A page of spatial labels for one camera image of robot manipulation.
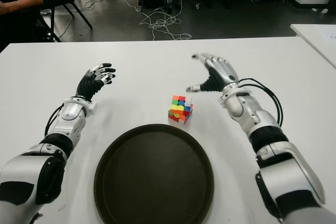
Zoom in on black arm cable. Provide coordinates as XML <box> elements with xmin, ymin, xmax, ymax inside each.
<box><xmin>237</xmin><ymin>78</ymin><xmax>285</xmax><ymax>127</ymax></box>
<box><xmin>238</xmin><ymin>83</ymin><xmax>280</xmax><ymax>125</ymax></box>
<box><xmin>44</xmin><ymin>104</ymin><xmax>65</xmax><ymax>137</ymax></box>

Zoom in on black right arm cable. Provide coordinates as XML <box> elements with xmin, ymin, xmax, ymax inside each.
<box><xmin>237</xmin><ymin>78</ymin><xmax>285</xmax><ymax>127</ymax></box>
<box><xmin>238</xmin><ymin>83</ymin><xmax>280</xmax><ymax>125</ymax></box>

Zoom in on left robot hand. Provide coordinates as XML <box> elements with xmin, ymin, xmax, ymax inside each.
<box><xmin>76</xmin><ymin>62</ymin><xmax>117</xmax><ymax>101</ymax></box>

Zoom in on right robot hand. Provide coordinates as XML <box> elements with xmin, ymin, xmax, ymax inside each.
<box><xmin>185</xmin><ymin>52</ymin><xmax>240</xmax><ymax>93</ymax></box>

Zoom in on white cable tangle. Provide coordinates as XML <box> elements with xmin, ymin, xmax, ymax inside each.
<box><xmin>125</xmin><ymin>0</ymin><xmax>194</xmax><ymax>41</ymax></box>

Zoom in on dark round plate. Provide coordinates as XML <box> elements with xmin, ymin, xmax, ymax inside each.
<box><xmin>93</xmin><ymin>123</ymin><xmax>215</xmax><ymax>224</ymax></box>

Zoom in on white side table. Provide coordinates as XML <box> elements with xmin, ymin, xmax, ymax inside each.
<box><xmin>290</xmin><ymin>24</ymin><xmax>336</xmax><ymax>69</ymax></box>

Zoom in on multicoloured Rubik's cube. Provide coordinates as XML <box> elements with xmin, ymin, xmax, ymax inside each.
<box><xmin>167</xmin><ymin>94</ymin><xmax>194</xmax><ymax>125</ymax></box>

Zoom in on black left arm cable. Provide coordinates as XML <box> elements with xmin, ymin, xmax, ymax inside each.
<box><xmin>44</xmin><ymin>104</ymin><xmax>65</xmax><ymax>137</ymax></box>

